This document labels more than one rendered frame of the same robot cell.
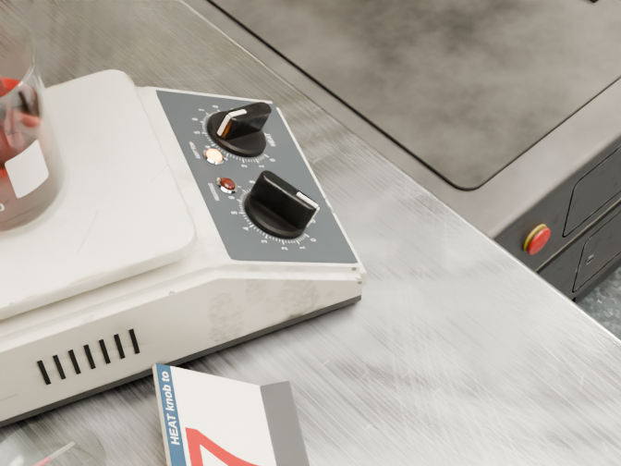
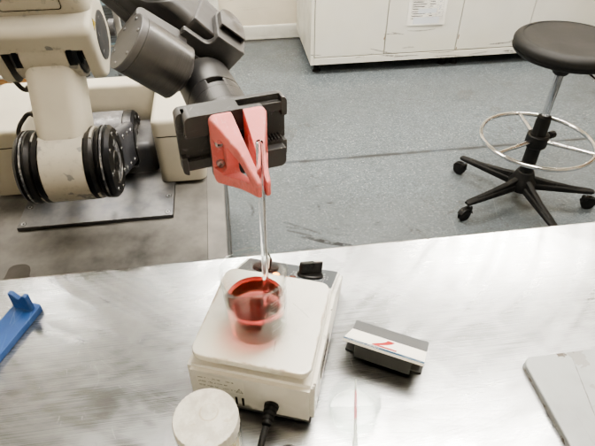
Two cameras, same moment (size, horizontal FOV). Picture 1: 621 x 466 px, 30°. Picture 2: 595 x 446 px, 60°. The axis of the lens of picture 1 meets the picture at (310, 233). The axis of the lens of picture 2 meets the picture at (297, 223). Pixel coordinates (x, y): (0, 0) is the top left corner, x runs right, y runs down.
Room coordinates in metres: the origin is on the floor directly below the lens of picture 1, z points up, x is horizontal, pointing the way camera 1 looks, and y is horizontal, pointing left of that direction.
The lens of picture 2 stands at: (0.13, 0.39, 1.26)
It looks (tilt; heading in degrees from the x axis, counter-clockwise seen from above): 41 degrees down; 302
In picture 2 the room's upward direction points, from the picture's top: straight up
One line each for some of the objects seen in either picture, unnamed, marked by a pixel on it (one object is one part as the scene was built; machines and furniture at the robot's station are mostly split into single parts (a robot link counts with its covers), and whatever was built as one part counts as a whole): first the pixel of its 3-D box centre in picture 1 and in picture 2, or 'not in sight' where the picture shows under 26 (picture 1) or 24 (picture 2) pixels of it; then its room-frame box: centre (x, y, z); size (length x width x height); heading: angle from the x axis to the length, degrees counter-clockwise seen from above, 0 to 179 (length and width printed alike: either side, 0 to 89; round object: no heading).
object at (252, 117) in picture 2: not in sight; (235, 161); (0.37, 0.11, 1.01); 0.09 x 0.07 x 0.07; 143
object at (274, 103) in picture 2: not in sight; (226, 120); (0.42, 0.06, 1.01); 0.10 x 0.07 x 0.07; 53
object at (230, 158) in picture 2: not in sight; (258, 157); (0.36, 0.09, 1.01); 0.09 x 0.07 x 0.07; 143
